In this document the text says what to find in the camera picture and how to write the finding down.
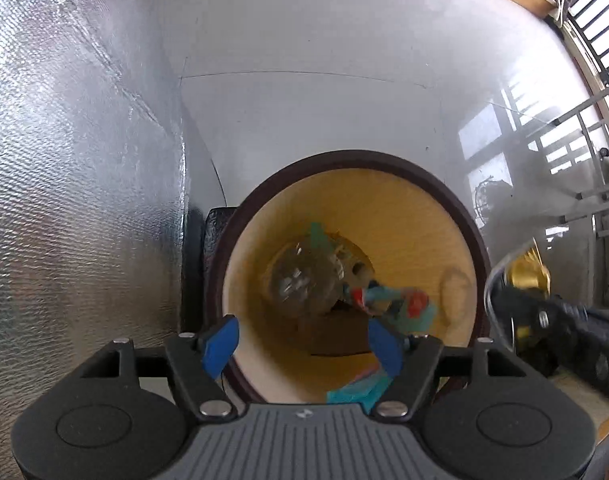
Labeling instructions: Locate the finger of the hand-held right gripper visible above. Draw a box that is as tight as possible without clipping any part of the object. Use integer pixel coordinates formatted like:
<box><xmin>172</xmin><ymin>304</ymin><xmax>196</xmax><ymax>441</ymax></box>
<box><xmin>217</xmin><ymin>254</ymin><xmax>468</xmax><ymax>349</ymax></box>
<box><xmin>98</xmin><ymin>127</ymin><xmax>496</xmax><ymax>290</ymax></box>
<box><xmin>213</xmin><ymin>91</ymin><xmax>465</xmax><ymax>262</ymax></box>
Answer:
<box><xmin>491</xmin><ymin>287</ymin><xmax>609</xmax><ymax>377</ymax></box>

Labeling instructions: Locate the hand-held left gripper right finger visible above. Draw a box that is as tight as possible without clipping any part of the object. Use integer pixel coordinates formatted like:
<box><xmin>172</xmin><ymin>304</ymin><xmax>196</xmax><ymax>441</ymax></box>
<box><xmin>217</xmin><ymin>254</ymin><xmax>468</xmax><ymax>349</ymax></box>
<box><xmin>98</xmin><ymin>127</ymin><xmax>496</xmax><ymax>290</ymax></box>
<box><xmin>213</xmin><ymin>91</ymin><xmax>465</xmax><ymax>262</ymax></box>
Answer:
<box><xmin>367</xmin><ymin>319</ymin><xmax>533</xmax><ymax>420</ymax></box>

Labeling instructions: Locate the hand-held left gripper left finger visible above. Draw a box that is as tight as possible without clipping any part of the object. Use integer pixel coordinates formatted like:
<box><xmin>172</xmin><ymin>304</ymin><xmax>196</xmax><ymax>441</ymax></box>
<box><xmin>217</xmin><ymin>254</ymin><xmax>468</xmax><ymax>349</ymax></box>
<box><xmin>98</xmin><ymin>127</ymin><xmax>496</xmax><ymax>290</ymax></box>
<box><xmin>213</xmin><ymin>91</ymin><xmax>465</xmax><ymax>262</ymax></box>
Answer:
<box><xmin>77</xmin><ymin>314</ymin><xmax>240</xmax><ymax>423</ymax></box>

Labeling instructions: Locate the teal red snack bag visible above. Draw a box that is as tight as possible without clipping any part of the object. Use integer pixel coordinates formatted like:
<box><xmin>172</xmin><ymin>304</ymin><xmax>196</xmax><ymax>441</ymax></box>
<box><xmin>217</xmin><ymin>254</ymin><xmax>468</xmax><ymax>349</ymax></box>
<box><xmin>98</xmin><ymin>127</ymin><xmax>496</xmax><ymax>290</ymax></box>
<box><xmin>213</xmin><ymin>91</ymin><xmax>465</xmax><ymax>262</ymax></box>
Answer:
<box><xmin>327</xmin><ymin>284</ymin><xmax>438</xmax><ymax>406</ymax></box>

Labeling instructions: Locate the gold foil wrapper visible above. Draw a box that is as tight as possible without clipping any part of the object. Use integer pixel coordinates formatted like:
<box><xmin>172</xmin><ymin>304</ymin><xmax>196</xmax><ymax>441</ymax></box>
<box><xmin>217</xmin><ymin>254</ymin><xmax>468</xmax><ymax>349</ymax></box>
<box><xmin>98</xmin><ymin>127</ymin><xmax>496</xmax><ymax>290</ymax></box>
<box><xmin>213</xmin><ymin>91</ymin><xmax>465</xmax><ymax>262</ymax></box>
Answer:
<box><xmin>505</xmin><ymin>239</ymin><xmax>553</xmax><ymax>341</ymax></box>

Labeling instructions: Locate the yellow wastebasket with dark rim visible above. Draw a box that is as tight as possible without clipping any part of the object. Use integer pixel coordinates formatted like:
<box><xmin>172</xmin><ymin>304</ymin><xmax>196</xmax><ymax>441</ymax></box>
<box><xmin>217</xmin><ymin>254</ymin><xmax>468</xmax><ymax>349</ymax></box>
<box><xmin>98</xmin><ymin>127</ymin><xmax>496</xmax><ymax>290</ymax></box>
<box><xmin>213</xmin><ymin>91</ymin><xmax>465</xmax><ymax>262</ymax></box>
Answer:
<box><xmin>204</xmin><ymin>149</ymin><xmax>491</xmax><ymax>406</ymax></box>

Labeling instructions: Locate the clear plastic lid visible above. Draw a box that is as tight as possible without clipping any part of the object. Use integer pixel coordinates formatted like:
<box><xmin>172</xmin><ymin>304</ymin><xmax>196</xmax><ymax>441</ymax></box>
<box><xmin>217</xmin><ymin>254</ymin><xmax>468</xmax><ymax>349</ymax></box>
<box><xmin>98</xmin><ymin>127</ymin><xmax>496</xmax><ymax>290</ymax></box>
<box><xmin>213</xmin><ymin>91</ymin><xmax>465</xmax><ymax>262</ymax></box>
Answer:
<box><xmin>266</xmin><ymin>237</ymin><xmax>346</xmax><ymax>317</ymax></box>

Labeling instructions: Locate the silver foil insulation sheet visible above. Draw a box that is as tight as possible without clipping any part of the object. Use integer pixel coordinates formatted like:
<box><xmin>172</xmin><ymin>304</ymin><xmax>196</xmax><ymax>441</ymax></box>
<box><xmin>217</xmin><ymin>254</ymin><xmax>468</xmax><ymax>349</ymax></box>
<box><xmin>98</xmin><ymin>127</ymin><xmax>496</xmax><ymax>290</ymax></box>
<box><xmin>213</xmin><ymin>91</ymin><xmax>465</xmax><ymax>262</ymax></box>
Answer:
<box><xmin>0</xmin><ymin>0</ymin><xmax>208</xmax><ymax>461</ymax></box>

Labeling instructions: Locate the black balcony railing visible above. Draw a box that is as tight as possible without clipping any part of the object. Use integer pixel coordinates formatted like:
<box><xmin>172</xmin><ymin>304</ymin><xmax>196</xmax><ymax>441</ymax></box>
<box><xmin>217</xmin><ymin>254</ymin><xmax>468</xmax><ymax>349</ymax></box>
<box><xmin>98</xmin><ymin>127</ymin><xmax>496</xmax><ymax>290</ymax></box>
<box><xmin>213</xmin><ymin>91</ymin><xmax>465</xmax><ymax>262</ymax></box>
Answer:
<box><xmin>559</xmin><ymin>0</ymin><xmax>609</xmax><ymax>81</ymax></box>

